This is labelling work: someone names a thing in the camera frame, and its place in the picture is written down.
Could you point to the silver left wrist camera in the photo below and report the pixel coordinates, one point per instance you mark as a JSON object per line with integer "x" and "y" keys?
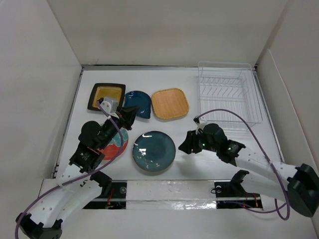
{"x": 108, "y": 105}

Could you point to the teal round floral plate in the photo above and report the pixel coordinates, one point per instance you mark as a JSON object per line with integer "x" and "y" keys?
{"x": 154, "y": 151}

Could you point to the red teal round plate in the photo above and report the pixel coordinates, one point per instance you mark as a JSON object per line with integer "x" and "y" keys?
{"x": 114, "y": 145}

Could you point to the white wire dish rack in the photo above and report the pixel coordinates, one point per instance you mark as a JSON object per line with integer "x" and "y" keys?
{"x": 229, "y": 86}

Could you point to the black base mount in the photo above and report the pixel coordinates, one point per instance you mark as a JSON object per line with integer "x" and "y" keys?
{"x": 229, "y": 196}
{"x": 114, "y": 200}

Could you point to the woven bamboo square tray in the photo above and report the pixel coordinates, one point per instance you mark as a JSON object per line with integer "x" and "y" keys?
{"x": 170, "y": 103}

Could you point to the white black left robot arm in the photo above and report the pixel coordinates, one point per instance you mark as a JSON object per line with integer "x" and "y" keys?
{"x": 81, "y": 181}

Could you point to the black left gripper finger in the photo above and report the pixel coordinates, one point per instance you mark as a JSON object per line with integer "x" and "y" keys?
{"x": 130, "y": 111}
{"x": 128, "y": 119}

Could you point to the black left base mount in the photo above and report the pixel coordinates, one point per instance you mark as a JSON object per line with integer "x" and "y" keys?
{"x": 114, "y": 200}

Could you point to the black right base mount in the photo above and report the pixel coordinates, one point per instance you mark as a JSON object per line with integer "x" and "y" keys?
{"x": 229, "y": 196}

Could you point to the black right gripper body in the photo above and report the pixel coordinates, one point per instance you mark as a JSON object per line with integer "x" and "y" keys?
{"x": 202, "y": 142}

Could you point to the dark blue heart-shaped plate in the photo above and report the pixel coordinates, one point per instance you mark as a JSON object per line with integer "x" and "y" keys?
{"x": 141, "y": 100}

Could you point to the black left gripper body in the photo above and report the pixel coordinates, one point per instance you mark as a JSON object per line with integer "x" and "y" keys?
{"x": 110, "y": 129}

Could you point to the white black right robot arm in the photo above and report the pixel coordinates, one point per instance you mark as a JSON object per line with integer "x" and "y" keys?
{"x": 297, "y": 185}

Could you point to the black yellow square plate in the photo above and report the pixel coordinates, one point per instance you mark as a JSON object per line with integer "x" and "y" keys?
{"x": 101, "y": 90}

